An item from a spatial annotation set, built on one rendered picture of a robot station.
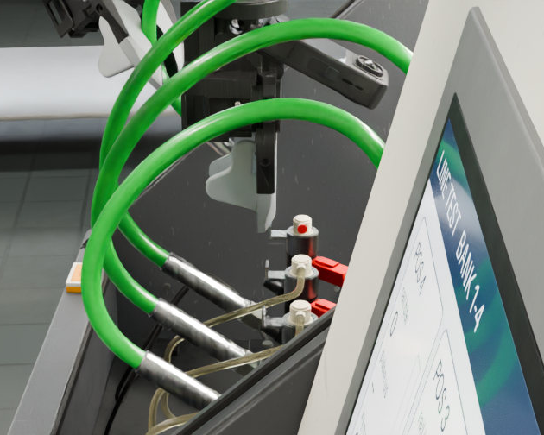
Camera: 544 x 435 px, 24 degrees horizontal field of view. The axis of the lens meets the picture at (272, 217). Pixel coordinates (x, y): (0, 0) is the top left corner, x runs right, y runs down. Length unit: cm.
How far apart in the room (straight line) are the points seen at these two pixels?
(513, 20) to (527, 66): 4
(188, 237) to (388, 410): 98
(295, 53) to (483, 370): 68
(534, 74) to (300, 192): 102
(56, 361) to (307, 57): 42
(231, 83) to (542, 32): 62
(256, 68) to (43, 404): 38
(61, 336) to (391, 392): 82
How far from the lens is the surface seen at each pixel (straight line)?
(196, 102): 104
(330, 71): 103
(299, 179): 142
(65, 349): 127
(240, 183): 107
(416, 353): 47
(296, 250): 110
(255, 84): 102
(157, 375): 89
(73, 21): 123
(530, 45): 43
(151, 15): 119
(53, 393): 120
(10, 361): 316
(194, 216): 145
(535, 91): 41
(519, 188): 38
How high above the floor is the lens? 158
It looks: 24 degrees down
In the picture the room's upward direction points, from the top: straight up
